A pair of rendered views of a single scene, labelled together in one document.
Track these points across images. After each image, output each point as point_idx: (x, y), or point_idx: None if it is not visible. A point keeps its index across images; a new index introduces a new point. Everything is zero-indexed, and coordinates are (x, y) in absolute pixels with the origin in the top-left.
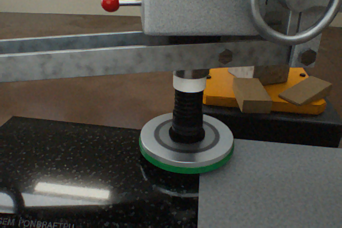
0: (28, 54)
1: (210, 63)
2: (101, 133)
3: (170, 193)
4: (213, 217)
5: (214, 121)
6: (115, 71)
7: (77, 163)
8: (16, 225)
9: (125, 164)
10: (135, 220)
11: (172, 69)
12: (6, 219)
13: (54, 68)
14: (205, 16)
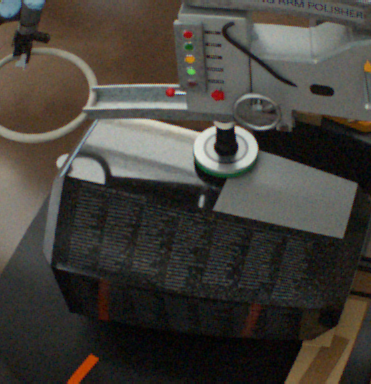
0: (127, 108)
1: (230, 119)
2: (170, 133)
3: (205, 187)
4: (224, 205)
5: (250, 138)
6: (174, 118)
7: (151, 157)
8: (116, 193)
9: (182, 162)
10: (180, 200)
11: (207, 120)
12: (111, 189)
13: (140, 114)
14: (218, 107)
